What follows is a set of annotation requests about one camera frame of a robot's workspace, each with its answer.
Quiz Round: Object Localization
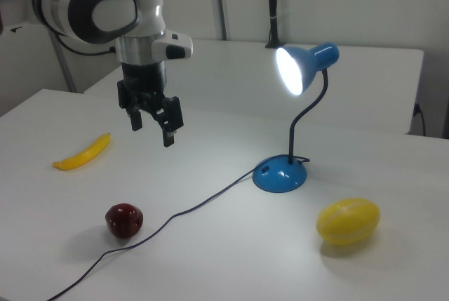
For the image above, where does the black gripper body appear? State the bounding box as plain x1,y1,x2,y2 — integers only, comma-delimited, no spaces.
116,62,176,112

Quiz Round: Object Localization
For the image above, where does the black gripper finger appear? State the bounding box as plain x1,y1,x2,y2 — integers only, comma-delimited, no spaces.
126,99,145,132
151,95,185,148

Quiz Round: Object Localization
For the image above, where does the blue gooseneck desk lamp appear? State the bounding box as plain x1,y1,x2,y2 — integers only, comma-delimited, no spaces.
252,41,340,194

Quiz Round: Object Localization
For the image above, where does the yellow toy banana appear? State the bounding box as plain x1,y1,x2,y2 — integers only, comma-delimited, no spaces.
52,133,113,172

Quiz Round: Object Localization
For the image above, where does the white side table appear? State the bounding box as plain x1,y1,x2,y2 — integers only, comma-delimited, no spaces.
83,39,424,135

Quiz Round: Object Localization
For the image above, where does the dark red toy apple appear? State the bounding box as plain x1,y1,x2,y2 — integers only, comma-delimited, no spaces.
105,203,145,239

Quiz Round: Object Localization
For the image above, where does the yellow striped toy melon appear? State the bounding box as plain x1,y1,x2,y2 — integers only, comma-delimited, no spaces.
316,197,382,246

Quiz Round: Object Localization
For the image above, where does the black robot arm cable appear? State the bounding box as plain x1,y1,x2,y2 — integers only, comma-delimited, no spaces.
55,34,117,58

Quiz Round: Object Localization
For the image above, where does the grey metal frame post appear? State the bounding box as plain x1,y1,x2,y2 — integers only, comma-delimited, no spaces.
51,32,78,94

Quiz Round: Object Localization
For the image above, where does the black lamp power cord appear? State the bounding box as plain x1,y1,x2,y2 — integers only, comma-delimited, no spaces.
44,155,311,301

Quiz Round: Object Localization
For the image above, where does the black wall cable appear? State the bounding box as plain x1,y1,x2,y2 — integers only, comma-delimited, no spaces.
415,103,427,137

